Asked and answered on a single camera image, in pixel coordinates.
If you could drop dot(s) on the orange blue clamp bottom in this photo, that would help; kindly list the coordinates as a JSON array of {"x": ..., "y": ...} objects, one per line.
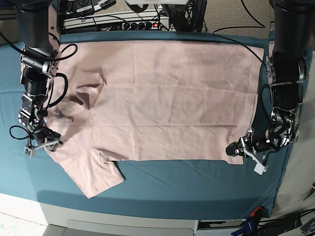
[{"x": 251, "y": 224}]

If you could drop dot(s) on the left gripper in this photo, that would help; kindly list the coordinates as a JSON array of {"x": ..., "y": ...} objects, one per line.
[{"x": 273, "y": 139}]

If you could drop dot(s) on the power strip with red switch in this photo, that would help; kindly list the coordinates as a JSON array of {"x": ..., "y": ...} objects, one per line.
[{"x": 93, "y": 25}]

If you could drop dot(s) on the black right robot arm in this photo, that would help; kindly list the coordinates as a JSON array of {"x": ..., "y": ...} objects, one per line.
[{"x": 38, "y": 22}]

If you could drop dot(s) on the teal table cloth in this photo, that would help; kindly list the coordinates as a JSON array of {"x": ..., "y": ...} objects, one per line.
[{"x": 172, "y": 189}]

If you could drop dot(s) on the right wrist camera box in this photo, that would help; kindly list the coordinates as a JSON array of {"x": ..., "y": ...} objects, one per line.
[{"x": 29, "y": 151}]

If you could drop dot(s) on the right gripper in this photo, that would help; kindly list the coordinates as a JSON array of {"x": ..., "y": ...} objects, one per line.
[{"x": 44, "y": 137}]

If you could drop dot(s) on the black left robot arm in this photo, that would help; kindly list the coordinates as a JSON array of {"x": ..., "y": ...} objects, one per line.
[{"x": 293, "y": 22}]

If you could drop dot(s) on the pink T-shirt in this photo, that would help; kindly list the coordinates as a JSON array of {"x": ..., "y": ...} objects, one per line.
[{"x": 149, "y": 101}]

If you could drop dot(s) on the white table base panel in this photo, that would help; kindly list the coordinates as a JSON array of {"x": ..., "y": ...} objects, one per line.
[{"x": 116, "y": 224}]

